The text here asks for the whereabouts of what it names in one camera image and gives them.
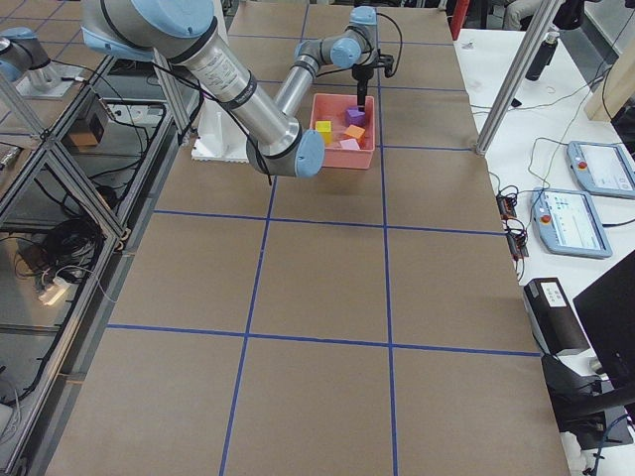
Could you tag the pink plastic bin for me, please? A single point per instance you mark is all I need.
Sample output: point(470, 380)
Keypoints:
point(327, 106)

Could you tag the black box with label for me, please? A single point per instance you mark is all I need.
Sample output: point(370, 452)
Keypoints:
point(554, 322)

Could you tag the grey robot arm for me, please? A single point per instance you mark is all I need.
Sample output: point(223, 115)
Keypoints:
point(186, 34)
point(25, 61)

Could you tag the lower teach pendant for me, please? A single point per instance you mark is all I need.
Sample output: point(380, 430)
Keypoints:
point(568, 223)

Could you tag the yellow foam block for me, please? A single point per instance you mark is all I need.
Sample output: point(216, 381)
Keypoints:
point(324, 128)

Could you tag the aluminium frame post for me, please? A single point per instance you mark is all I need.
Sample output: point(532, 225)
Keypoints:
point(526, 52)

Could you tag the light pink foam block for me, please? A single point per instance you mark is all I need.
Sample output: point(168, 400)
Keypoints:
point(349, 144)

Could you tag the black monitor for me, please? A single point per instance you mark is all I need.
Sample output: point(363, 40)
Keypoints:
point(606, 311)

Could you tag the orange foam block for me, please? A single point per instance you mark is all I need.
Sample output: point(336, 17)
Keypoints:
point(355, 132)

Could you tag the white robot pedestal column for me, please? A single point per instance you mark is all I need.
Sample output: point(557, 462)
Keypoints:
point(218, 138)

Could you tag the black water bottle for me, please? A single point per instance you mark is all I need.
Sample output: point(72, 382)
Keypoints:
point(543, 56)

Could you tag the teach pendant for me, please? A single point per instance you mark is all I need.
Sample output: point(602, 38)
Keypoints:
point(568, 223)
point(601, 169)

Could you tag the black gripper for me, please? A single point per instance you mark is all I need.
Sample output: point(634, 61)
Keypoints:
point(360, 75)

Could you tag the purple foam block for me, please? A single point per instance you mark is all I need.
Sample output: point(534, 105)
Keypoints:
point(354, 116)

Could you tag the upper teach pendant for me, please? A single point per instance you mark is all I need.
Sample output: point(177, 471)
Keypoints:
point(601, 169)

